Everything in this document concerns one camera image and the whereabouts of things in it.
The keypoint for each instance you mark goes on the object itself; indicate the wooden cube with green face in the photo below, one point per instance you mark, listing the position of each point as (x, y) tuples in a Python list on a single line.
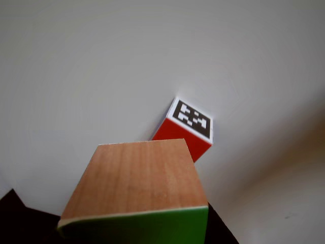
[(137, 183)]

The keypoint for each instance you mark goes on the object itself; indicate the red and blue cube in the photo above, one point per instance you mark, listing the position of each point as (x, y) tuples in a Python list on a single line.
[(188, 137)]

